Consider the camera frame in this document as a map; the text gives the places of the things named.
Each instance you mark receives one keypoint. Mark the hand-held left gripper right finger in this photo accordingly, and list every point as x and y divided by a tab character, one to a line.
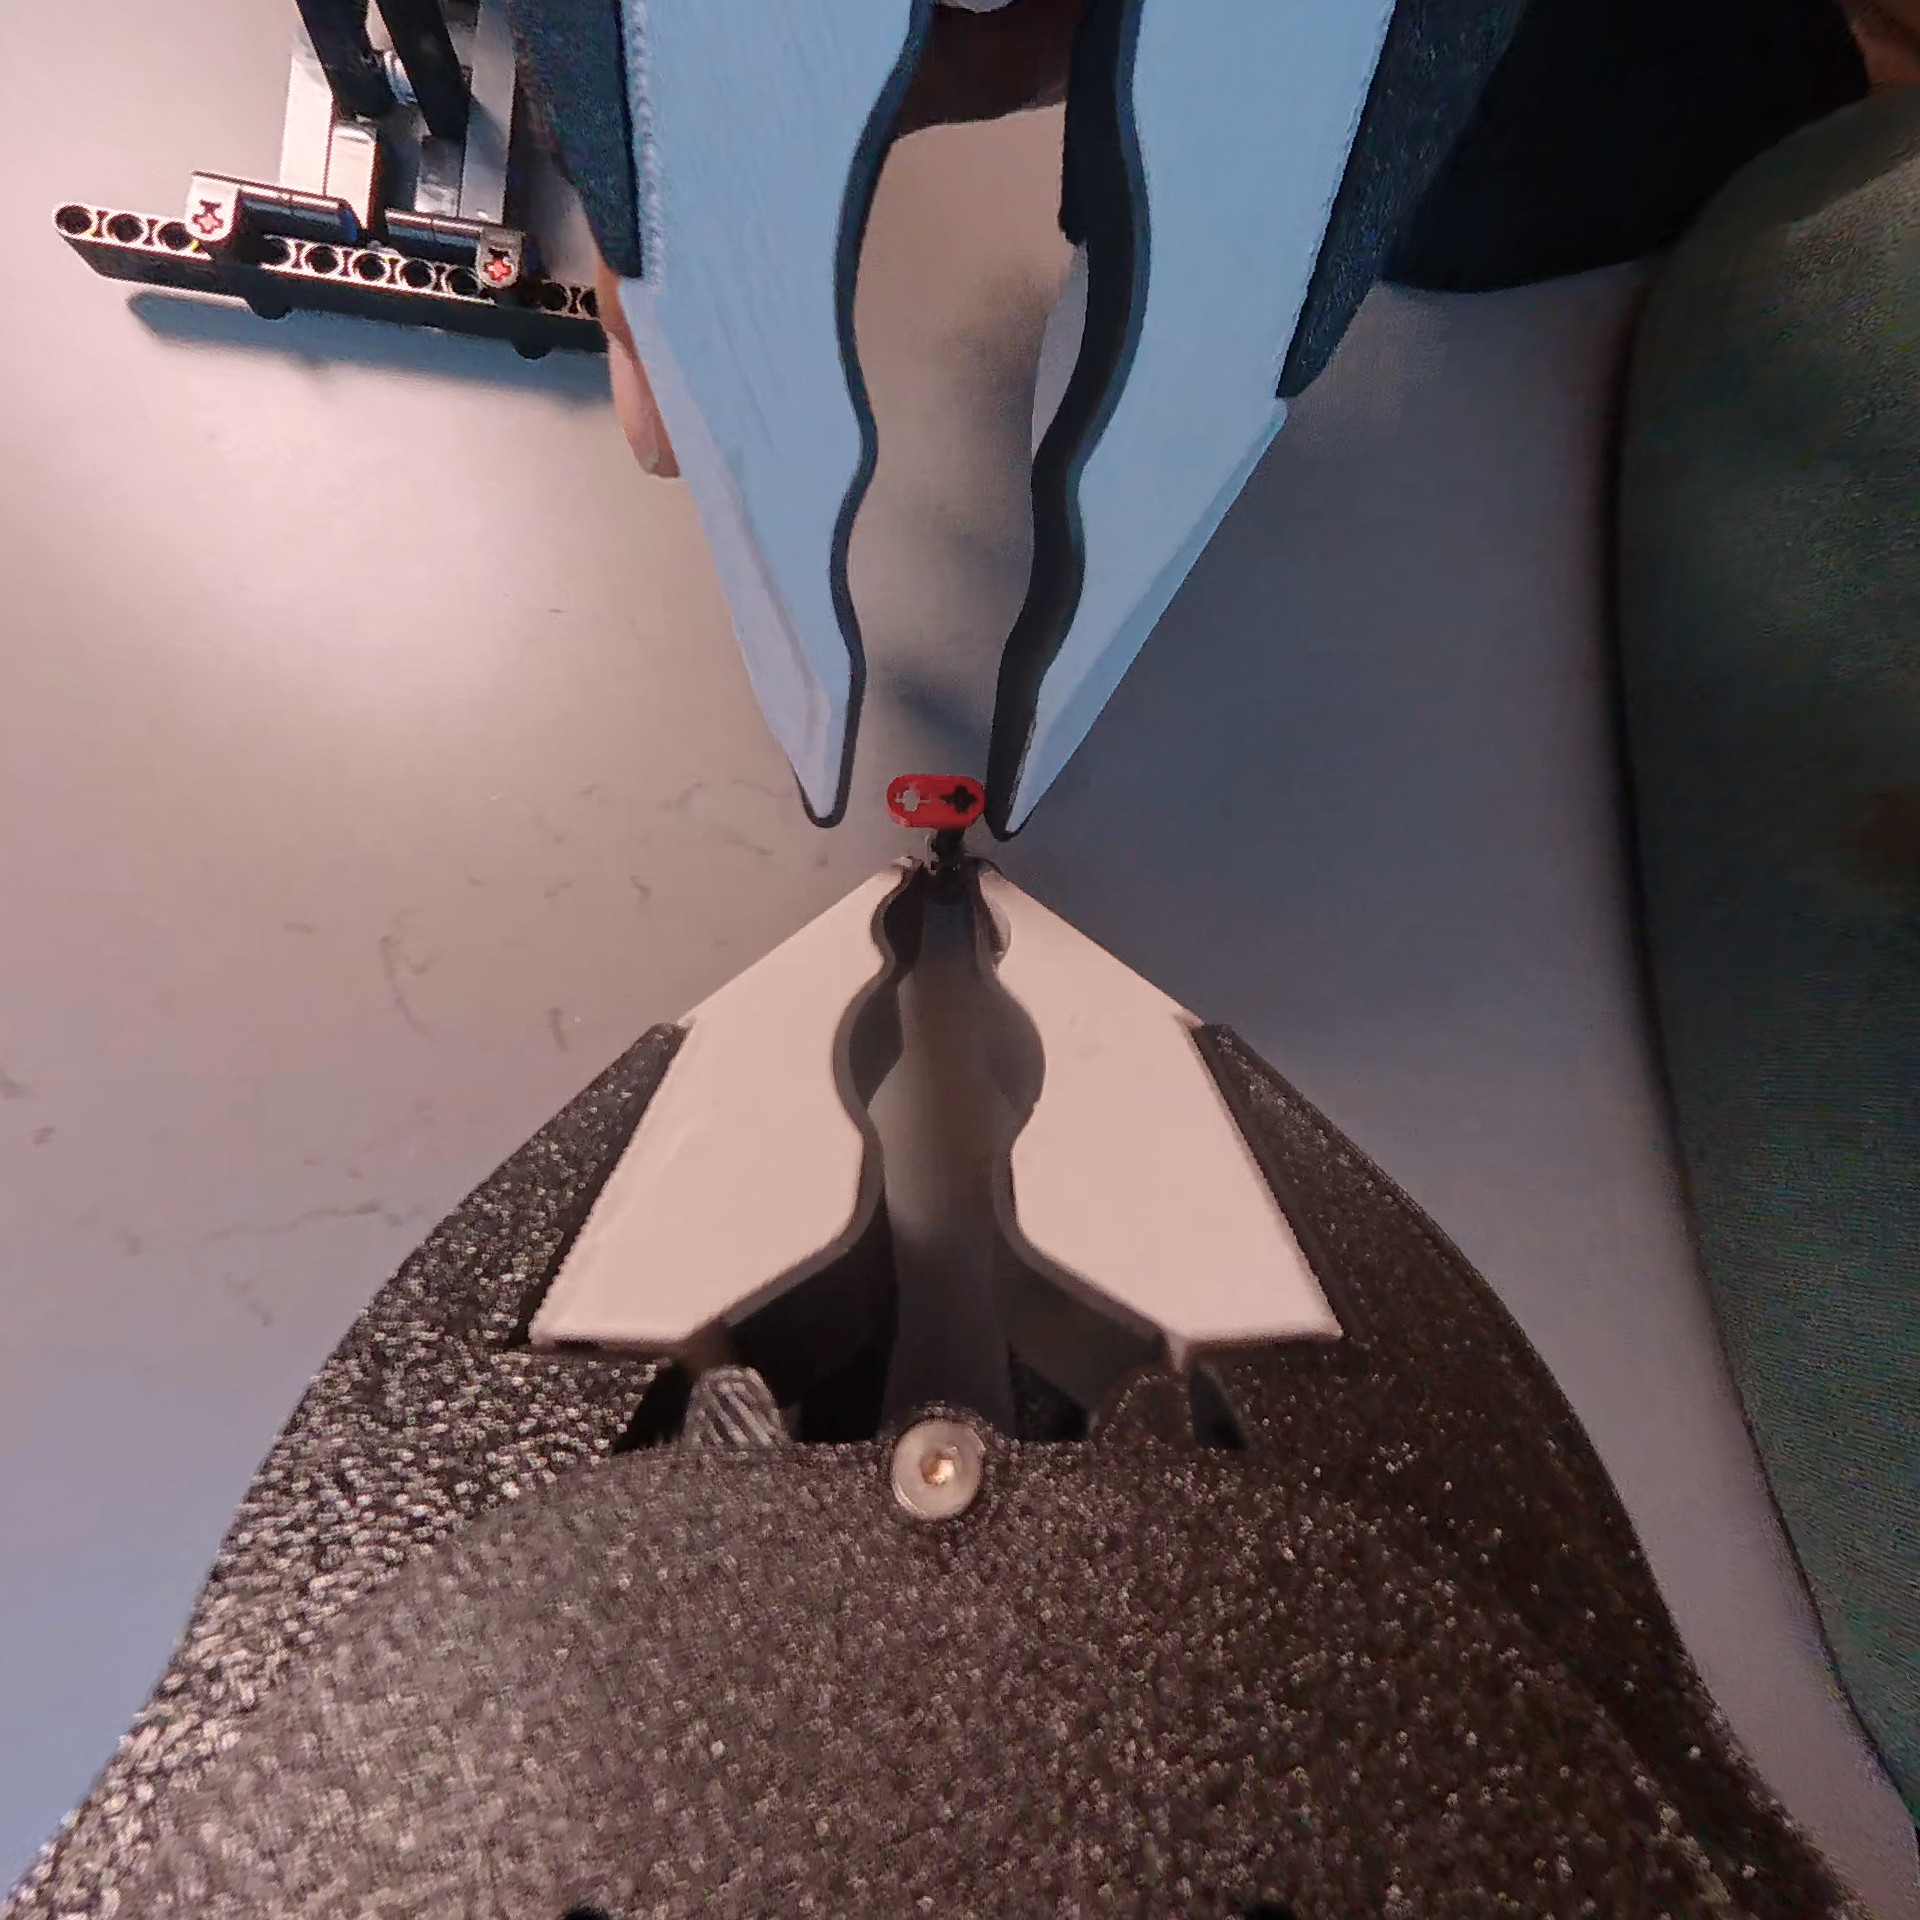
1170	1185

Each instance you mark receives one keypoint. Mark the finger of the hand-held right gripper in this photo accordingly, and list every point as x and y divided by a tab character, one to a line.
749	300
1201	300

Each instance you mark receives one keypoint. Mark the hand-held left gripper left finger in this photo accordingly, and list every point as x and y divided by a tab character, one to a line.
704	1185

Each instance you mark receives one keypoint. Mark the brick vehicle model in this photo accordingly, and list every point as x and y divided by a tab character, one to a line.
346	263

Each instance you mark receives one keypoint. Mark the grey desk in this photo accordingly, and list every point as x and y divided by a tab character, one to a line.
376	750

